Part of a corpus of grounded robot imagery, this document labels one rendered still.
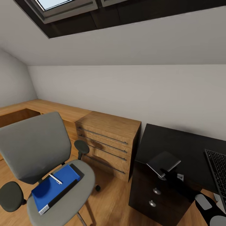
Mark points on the pen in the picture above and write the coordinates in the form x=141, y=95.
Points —
x=59, y=182

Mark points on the swivel chair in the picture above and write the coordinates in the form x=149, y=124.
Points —
x=32, y=148

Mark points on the folder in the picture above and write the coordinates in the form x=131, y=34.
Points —
x=48, y=192

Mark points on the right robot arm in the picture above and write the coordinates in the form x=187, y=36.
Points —
x=211, y=213

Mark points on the desk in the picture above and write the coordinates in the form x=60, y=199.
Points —
x=189, y=148

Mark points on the notebook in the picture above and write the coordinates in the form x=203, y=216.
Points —
x=165, y=161

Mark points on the keyboard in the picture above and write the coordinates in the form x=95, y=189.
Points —
x=217, y=162

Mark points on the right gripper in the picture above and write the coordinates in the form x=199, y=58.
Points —
x=174, y=181

